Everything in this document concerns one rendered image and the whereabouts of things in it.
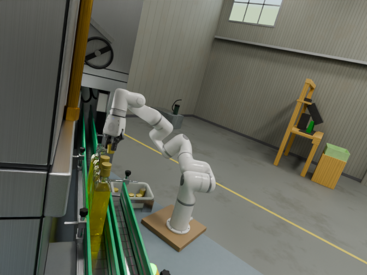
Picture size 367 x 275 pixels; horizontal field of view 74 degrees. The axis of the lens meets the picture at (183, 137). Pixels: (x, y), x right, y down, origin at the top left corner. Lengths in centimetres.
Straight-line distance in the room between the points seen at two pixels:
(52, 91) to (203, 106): 842
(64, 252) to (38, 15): 80
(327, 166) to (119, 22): 501
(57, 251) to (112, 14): 149
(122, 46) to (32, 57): 165
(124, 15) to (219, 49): 688
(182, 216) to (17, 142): 103
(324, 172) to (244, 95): 347
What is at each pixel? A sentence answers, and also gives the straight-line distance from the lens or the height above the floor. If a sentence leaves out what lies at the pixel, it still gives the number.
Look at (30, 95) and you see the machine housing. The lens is 29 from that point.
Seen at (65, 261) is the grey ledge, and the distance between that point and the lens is 94.
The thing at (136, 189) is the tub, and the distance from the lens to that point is 151.
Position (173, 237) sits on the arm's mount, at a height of 77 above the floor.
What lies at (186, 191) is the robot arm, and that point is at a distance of 118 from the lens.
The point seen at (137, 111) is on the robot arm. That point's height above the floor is 126.
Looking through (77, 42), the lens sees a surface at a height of 154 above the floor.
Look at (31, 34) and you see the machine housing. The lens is 29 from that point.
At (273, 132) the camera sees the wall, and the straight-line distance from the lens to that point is 777.
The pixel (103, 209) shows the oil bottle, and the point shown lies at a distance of 97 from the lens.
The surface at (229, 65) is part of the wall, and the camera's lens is 839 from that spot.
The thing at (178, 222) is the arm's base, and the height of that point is 83.
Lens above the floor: 154
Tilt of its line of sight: 15 degrees down
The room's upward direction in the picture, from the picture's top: 15 degrees clockwise
